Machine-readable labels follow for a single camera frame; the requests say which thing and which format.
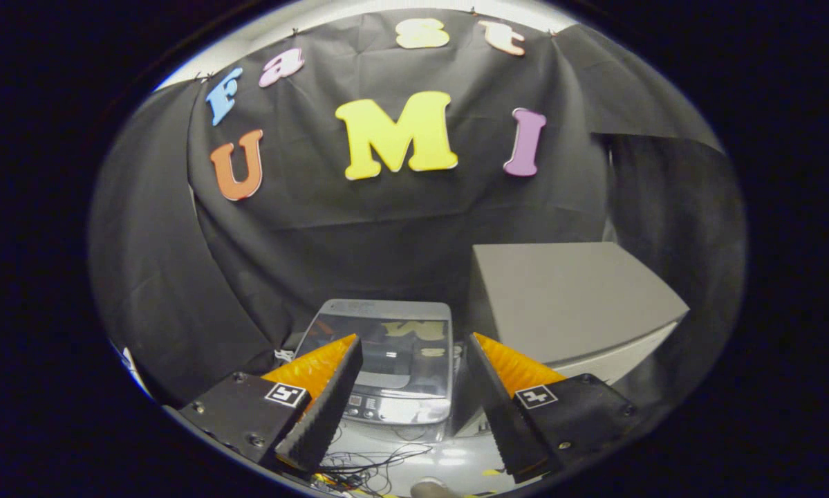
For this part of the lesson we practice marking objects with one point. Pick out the grey washing machine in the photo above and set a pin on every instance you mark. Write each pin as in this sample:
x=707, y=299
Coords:
x=400, y=411

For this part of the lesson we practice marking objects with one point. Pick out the black backdrop cloth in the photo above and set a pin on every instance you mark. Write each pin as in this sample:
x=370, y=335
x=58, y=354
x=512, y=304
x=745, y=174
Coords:
x=386, y=228

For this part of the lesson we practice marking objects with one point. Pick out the dark glass washing machine lid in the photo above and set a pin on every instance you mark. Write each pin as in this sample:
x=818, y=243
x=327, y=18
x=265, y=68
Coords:
x=386, y=346

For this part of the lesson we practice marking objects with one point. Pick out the beige cabinet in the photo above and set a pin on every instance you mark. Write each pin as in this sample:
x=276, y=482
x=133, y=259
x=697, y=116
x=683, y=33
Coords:
x=566, y=297

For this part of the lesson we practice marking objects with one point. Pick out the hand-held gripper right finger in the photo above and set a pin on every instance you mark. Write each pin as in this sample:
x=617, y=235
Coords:
x=504, y=415

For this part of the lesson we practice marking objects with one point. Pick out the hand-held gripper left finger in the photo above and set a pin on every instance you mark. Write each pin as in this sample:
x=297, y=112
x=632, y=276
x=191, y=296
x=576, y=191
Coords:
x=324, y=415

